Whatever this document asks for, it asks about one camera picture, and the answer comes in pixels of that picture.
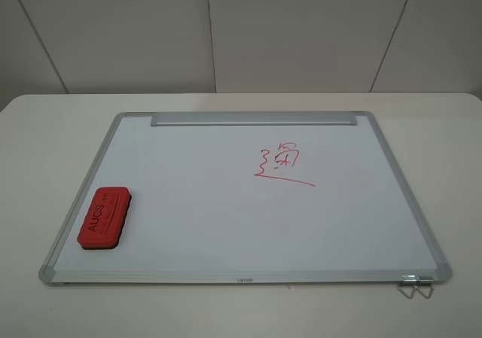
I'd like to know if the right metal binder clip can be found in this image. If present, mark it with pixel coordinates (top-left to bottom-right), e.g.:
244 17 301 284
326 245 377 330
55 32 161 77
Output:
414 276 434 300

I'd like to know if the metal binder clip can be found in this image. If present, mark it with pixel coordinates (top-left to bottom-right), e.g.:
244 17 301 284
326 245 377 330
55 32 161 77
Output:
414 276 434 300
398 275 419 300

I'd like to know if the red whiteboard eraser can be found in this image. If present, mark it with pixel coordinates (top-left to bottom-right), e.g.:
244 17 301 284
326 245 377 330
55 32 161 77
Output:
77 187 132 250

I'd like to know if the white board with grey frame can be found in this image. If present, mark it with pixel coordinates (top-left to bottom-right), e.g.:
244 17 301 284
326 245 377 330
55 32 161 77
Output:
39 111 452 285

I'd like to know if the left metal binder clip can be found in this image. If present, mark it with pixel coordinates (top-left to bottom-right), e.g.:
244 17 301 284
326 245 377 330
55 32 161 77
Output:
398 275 419 300

